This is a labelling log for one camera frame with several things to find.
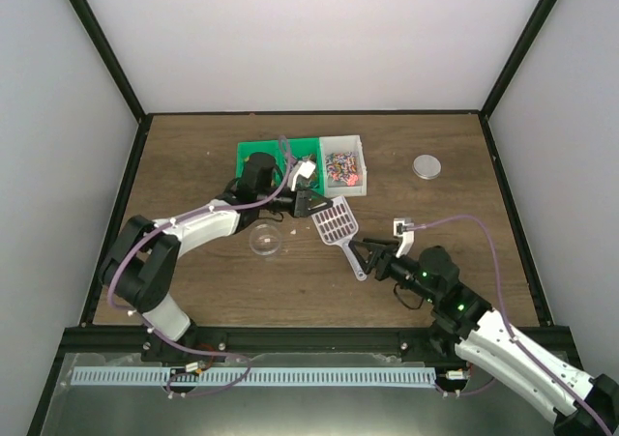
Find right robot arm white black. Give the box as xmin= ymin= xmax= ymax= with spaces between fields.
xmin=349 ymin=240 xmax=618 ymax=435

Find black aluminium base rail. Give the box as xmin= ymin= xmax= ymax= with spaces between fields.
xmin=57 ymin=325 xmax=581 ymax=363

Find white bin striped candies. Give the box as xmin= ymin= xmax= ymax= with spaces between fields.
xmin=319 ymin=135 xmax=368 ymax=198

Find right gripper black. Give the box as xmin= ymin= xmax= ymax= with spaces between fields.
xmin=349 ymin=240 xmax=439 ymax=305

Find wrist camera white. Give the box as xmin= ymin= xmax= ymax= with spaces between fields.
xmin=393 ymin=218 xmax=415 ymax=258
xmin=287 ymin=160 xmax=316 ymax=191

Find green bin candies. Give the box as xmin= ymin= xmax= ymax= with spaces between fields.
xmin=236 ymin=140 xmax=285 ymax=186
xmin=273 ymin=137 xmax=324 ymax=194

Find green bin left candies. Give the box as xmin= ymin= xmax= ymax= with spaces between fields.
xmin=236 ymin=140 xmax=285 ymax=186

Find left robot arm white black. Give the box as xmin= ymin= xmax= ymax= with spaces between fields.
xmin=98 ymin=152 xmax=333 ymax=363

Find light blue slotted cable duct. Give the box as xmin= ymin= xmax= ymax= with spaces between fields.
xmin=70 ymin=366 xmax=436 ymax=389

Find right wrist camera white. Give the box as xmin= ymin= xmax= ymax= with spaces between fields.
xmin=393 ymin=218 xmax=415 ymax=258

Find round grey metal lid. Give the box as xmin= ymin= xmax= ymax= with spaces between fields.
xmin=412 ymin=155 xmax=442 ymax=180

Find lilac slotted plastic scoop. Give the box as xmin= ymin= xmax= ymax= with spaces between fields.
xmin=311 ymin=196 xmax=367 ymax=281

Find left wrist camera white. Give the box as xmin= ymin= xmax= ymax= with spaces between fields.
xmin=287 ymin=160 xmax=316 ymax=191

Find green bin middle candies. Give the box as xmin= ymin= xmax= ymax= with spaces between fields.
xmin=273 ymin=137 xmax=324 ymax=194

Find clear plastic round container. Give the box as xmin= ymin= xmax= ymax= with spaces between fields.
xmin=249 ymin=223 xmax=282 ymax=257

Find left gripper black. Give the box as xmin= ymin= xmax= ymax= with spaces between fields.
xmin=257 ymin=186 xmax=333 ymax=219

